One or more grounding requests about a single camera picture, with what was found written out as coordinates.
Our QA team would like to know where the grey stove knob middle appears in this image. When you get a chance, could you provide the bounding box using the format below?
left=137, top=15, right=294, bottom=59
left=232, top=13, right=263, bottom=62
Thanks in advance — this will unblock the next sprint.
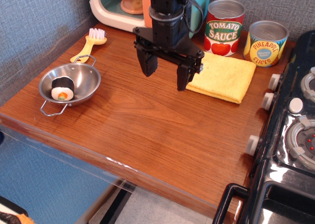
left=261, top=93, right=274, bottom=111

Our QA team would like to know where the yellow dish brush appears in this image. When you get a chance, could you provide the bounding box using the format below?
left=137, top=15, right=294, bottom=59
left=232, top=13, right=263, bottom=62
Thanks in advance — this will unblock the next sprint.
left=70, top=28, right=107, bottom=63

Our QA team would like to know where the teal toy microwave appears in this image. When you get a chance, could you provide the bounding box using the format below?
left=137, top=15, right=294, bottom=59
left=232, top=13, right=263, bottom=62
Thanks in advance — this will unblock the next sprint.
left=90, top=0, right=210, bottom=37

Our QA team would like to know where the yellow towel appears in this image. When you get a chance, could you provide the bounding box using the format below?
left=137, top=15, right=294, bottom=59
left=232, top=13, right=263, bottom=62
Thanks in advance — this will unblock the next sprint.
left=186, top=52, right=256, bottom=104

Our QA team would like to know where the pineapple slices can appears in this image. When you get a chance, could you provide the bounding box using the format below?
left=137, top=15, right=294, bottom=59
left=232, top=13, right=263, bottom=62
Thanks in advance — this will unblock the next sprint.
left=243, top=20, right=289, bottom=67

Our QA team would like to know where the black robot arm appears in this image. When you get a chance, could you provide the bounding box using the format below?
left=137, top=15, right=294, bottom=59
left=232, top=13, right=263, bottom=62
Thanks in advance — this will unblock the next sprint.
left=133, top=0, right=205, bottom=91

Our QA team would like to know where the toy sushi roll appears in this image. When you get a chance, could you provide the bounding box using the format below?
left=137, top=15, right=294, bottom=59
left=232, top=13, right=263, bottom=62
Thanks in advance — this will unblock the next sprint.
left=51, top=77, right=74, bottom=101

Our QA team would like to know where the steel bowl with handles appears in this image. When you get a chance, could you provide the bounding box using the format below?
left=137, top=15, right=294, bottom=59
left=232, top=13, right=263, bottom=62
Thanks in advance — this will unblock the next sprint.
left=38, top=55, right=101, bottom=117

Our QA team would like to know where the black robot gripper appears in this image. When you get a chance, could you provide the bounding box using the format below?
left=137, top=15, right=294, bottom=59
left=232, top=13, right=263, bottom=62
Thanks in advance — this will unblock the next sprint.
left=133, top=8, right=204, bottom=91

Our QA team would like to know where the grey stove knob front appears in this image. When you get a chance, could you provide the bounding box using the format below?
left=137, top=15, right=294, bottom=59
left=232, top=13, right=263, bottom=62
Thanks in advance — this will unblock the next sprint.
left=246, top=135, right=260, bottom=156

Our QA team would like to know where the grey stove knob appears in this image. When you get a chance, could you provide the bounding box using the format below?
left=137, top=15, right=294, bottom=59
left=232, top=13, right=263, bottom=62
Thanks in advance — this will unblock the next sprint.
left=246, top=135, right=260, bottom=156
left=268, top=74, right=281, bottom=91
left=261, top=93, right=274, bottom=111

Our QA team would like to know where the orange black object corner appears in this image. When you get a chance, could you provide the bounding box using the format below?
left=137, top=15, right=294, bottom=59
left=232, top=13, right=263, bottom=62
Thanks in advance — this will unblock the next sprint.
left=0, top=196, right=35, bottom=224

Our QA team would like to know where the black toy stove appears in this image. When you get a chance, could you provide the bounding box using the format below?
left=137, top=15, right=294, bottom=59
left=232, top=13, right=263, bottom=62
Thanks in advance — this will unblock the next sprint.
left=213, top=31, right=315, bottom=224

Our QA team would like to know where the grey stove knob rear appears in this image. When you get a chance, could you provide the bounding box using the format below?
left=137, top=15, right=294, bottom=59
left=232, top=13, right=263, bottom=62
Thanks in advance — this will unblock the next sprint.
left=268, top=74, right=281, bottom=91

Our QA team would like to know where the orange toy plate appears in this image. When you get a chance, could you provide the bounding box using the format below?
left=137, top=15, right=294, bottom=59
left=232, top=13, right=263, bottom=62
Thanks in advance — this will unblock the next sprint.
left=120, top=0, right=143, bottom=15

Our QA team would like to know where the tomato sauce can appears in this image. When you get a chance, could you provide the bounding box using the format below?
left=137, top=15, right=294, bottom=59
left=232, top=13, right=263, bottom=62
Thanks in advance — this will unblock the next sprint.
left=204, top=0, right=246, bottom=57

